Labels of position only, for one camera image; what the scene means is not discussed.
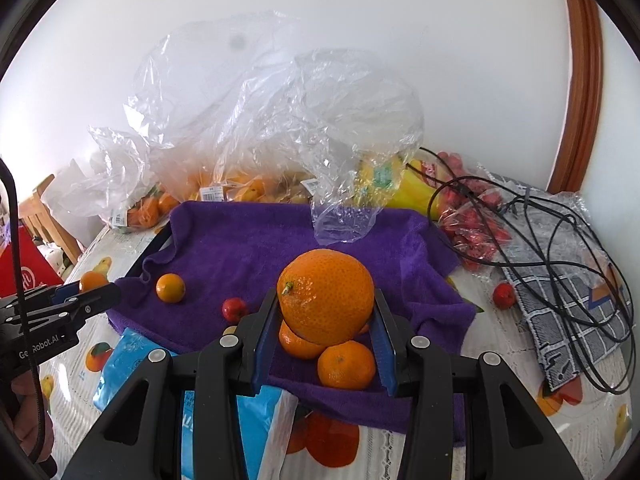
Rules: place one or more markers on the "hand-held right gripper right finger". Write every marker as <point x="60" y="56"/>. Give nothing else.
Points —
<point x="385" y="355"/>

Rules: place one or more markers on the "grey patterned cloth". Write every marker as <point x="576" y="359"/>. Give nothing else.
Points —
<point x="560" y="325"/>

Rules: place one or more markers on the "person's left hand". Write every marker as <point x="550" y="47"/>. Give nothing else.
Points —
<point x="27" y="410"/>

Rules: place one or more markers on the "large clear plastic bag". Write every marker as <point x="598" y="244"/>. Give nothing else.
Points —
<point x="300" y="110"/>

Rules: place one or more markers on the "blue tissue pack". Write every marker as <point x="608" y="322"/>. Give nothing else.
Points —
<point x="122" y="360"/>

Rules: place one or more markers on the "fruit-print tablecloth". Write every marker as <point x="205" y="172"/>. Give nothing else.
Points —
<point x="505" y="410"/>

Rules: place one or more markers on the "wooden door frame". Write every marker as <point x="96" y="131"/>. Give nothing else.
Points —
<point x="582" y="85"/>

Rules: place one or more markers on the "purple towel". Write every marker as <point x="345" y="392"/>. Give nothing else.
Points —
<point x="240" y="250"/>

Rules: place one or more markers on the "large tangerine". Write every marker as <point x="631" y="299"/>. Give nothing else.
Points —
<point x="325" y="295"/>

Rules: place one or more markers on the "small red apple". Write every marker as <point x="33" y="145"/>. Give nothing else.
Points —
<point x="504" y="295"/>
<point x="234" y="308"/>

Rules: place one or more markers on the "yellow fruit bag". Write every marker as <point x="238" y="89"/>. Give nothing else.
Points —
<point x="395" y="185"/>

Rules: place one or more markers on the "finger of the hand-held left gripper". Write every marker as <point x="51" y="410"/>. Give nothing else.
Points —
<point x="67" y="292"/>
<point x="95" y="301"/>

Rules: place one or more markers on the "bag of red fruits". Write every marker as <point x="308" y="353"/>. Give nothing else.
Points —
<point x="472" y="230"/>

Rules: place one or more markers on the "wooden chair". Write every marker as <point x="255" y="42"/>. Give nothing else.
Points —
<point x="45" y="220"/>

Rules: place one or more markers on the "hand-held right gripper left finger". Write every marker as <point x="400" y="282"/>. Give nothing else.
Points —
<point x="265" y="345"/>

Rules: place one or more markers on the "small tangerine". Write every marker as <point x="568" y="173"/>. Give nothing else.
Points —
<point x="92" y="280"/>
<point x="170" y="287"/>
<point x="346" y="365"/>
<point x="300" y="344"/>

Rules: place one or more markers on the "clear bag of tangerines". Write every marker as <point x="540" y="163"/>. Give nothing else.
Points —
<point x="150" y="207"/>
<point x="240" y="187"/>

